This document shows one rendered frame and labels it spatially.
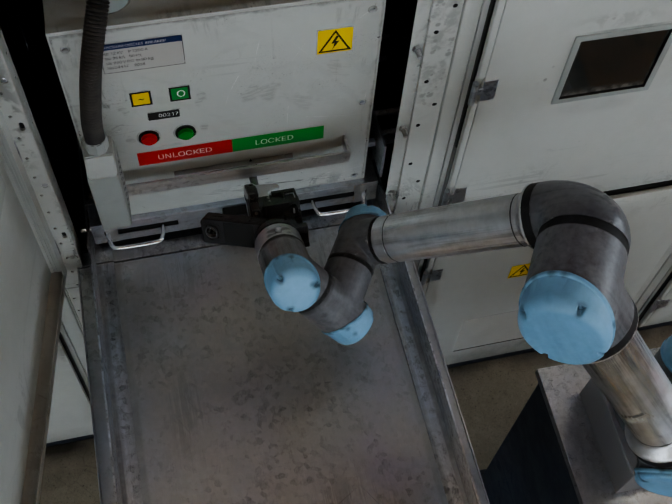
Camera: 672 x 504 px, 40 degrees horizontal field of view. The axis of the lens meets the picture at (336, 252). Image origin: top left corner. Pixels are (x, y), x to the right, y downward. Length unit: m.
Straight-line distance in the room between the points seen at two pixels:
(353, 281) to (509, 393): 1.27
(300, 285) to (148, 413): 0.44
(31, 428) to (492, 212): 0.86
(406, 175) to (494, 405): 1.04
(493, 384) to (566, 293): 1.50
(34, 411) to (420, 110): 0.83
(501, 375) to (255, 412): 1.15
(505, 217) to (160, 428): 0.70
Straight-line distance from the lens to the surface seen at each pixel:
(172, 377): 1.63
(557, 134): 1.70
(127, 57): 1.39
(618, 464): 1.70
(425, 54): 1.45
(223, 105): 1.50
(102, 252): 1.77
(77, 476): 2.50
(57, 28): 1.36
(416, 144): 1.62
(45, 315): 1.73
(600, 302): 1.12
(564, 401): 1.78
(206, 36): 1.38
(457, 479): 1.58
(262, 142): 1.59
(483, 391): 2.58
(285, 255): 1.31
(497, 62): 1.48
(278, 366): 1.63
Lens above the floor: 2.33
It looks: 59 degrees down
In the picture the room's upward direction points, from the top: 5 degrees clockwise
